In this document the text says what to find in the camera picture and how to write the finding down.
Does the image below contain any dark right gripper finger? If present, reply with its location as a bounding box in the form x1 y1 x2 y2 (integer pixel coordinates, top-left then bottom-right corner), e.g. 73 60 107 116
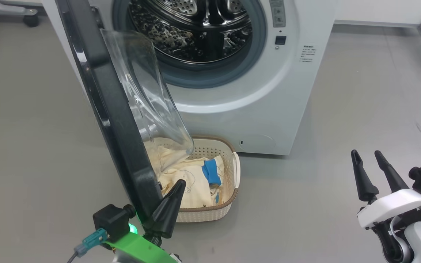
350 150 379 202
374 150 409 191

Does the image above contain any white front-load washing machine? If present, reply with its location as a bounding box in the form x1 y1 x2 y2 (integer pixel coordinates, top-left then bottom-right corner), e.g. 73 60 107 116
42 0 337 156

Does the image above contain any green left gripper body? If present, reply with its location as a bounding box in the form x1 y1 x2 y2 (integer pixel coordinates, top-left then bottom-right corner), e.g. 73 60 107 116
105 224 182 263

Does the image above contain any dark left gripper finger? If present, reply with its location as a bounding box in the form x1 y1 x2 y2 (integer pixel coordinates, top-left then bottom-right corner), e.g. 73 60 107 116
152 179 186 239

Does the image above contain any cream garment with blue cuff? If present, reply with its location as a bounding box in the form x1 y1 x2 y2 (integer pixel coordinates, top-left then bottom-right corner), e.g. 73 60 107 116
176 157 225 209

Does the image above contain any black round glass washer door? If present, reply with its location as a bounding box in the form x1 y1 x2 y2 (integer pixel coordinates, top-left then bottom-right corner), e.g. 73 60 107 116
55 0 195 224

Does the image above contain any cream bear-print garment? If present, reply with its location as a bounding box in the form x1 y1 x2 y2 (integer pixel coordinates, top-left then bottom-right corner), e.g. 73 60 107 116
151 141 205 191

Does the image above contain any cream perforated laundry basket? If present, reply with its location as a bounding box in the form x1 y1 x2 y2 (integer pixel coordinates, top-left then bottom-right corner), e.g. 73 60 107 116
148 136 241 223

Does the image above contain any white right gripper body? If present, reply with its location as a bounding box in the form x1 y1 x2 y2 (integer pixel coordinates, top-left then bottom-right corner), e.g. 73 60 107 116
357 189 421 229

